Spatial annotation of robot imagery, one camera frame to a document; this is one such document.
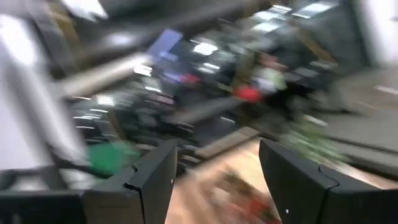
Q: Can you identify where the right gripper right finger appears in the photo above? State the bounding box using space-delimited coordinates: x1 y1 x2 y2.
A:
258 138 398 224

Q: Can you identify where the red plastic basket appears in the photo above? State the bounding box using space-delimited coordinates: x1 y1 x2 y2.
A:
233 85 264 104

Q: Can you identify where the succulent plant in black pot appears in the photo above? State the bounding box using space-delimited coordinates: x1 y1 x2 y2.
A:
278 116 348 164

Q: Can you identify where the black computer monitor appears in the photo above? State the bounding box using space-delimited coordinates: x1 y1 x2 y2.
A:
146 28 225 88

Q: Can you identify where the white and green box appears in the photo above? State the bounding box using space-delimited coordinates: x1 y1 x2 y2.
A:
252 66 287 93

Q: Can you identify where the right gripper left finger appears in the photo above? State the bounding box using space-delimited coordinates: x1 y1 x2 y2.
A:
0 139 178 224

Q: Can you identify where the grey desk top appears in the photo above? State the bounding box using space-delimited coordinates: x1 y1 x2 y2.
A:
164 98 248 126

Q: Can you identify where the green board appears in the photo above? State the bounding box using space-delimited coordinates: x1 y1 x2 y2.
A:
88 141 140 175

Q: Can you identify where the wooden three-compartment box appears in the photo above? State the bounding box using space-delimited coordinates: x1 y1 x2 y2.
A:
213 170 282 224

